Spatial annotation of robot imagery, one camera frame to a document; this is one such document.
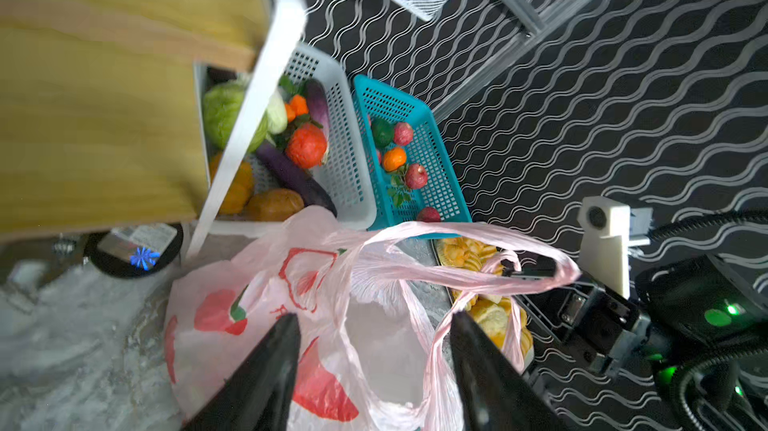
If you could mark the pink plastic bag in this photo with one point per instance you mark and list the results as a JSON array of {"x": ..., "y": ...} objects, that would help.
[{"x": 369, "y": 357}]

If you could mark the purple eggplant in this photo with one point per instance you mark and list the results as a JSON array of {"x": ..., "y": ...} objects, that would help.
[{"x": 290, "y": 176}]

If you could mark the white radish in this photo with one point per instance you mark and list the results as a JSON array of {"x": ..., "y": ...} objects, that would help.
[{"x": 275, "y": 112}]

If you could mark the teal plastic basket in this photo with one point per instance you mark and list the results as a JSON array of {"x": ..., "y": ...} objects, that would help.
[{"x": 373, "y": 98}]

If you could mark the yellow pumpkin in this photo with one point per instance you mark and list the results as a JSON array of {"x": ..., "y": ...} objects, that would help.
[{"x": 240, "y": 190}]

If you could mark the dark green avocado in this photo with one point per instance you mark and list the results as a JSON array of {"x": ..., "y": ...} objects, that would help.
[{"x": 382, "y": 132}]

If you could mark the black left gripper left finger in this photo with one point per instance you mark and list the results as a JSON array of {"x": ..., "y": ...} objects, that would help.
[{"x": 258, "y": 395}]

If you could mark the grey white plastic basket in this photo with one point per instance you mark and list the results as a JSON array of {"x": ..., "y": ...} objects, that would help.
[{"x": 344, "y": 173}]

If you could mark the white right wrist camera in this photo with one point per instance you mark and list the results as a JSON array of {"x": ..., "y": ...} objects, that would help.
[{"x": 610, "y": 230}]

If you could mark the green cabbage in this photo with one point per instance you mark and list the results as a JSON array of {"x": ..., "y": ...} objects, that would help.
[{"x": 221, "y": 105}]

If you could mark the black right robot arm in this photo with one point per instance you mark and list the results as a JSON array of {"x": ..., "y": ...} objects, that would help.
[{"x": 692, "y": 321}]

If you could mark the black round tin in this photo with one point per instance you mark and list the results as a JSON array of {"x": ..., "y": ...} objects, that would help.
[{"x": 134, "y": 252}]

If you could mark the orange with green leaves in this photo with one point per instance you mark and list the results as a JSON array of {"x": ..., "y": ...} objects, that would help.
[{"x": 394, "y": 163}]

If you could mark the tray of breads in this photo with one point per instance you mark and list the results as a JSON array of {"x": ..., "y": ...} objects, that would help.
[{"x": 491, "y": 312}]

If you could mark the brown potato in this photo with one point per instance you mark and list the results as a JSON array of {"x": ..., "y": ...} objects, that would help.
[{"x": 275, "y": 205}]

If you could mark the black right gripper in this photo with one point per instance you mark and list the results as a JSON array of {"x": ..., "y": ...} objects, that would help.
[{"x": 600, "y": 328}]

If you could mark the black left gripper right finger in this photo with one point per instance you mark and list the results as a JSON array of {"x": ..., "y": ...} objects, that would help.
[{"x": 493, "y": 394}]

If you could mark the red tomato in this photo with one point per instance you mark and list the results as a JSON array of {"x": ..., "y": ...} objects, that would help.
[{"x": 307, "y": 146}]

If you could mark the red apple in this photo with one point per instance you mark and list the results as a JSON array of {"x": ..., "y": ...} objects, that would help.
[
  {"x": 416, "y": 176},
  {"x": 429, "y": 214},
  {"x": 403, "y": 134}
]

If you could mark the orange carrot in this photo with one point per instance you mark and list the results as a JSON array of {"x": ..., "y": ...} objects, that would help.
[{"x": 295, "y": 107}]

